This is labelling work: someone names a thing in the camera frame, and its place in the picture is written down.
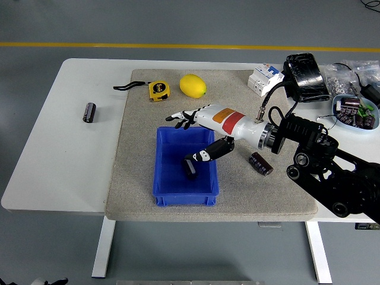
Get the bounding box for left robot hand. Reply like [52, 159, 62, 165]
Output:
[0, 277, 69, 285]

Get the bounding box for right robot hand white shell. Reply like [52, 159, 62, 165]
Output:
[165, 103, 267, 163]

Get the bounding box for black cylindrical battery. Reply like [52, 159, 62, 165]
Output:
[338, 110, 357, 124]
[248, 151, 274, 176]
[181, 159, 199, 180]
[340, 97, 360, 113]
[82, 102, 97, 124]
[355, 114, 375, 129]

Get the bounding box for blue plastic box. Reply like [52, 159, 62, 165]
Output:
[151, 126, 220, 207]

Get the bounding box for yellow lemon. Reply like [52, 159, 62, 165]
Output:
[179, 74, 207, 99]

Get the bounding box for white table leg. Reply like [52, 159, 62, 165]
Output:
[305, 221, 333, 284]
[91, 221, 116, 279]

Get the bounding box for white circuit breaker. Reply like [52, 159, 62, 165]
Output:
[247, 64, 285, 97]

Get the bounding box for grey-brown mat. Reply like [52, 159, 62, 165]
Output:
[105, 69, 318, 223]

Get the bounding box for yellow tape measure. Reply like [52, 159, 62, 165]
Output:
[113, 80, 172, 103]

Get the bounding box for black wrapped pedal device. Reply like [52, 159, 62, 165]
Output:
[281, 52, 332, 103]

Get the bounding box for clear bag of washers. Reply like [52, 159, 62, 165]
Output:
[325, 64, 362, 96]

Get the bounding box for green small parts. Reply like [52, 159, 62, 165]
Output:
[357, 103, 374, 117]

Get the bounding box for black power adapter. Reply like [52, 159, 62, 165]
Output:
[360, 84, 380, 105]

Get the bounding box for light blue bowl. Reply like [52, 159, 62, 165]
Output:
[331, 94, 380, 131]

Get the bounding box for clear plastic bag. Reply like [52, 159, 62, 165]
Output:
[341, 60, 380, 90]

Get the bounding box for black floor cable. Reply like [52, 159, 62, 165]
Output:
[360, 0, 380, 12]

